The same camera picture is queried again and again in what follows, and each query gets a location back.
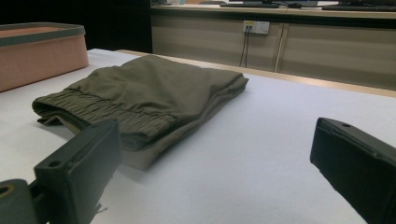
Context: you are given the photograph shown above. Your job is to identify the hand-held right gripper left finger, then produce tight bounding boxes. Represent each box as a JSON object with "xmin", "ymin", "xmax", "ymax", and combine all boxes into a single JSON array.
[{"xmin": 33, "ymin": 119, "xmax": 122, "ymax": 224}]

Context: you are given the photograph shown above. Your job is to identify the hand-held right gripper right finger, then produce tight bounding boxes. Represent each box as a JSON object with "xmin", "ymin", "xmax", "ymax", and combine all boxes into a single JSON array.
[{"xmin": 309, "ymin": 117, "xmax": 396, "ymax": 224}]

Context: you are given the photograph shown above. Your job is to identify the olive green pants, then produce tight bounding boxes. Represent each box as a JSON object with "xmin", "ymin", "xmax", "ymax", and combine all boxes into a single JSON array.
[{"xmin": 32, "ymin": 54, "xmax": 249, "ymax": 172}]

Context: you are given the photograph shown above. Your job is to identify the beige wooden counter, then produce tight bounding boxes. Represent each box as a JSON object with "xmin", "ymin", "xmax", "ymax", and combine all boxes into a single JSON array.
[{"xmin": 150, "ymin": 0, "xmax": 396, "ymax": 91}]

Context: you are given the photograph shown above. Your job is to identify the dark flat keyboard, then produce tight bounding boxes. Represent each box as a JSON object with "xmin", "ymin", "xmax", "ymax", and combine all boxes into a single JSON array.
[{"xmin": 321, "ymin": 4, "xmax": 396, "ymax": 13}]

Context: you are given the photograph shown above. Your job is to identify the black keyboard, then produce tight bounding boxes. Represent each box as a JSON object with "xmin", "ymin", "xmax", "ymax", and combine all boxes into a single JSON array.
[{"xmin": 219, "ymin": 2, "xmax": 280, "ymax": 9}]

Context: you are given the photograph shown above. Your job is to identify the black cable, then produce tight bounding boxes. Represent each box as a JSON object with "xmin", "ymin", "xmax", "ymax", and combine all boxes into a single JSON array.
[
  {"xmin": 238, "ymin": 27, "xmax": 249, "ymax": 68},
  {"xmin": 245, "ymin": 27, "xmax": 252, "ymax": 69}
]

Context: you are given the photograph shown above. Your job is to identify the white wall socket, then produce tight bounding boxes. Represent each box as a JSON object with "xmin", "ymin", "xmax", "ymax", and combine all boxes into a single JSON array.
[{"xmin": 242, "ymin": 20, "xmax": 271, "ymax": 35}]

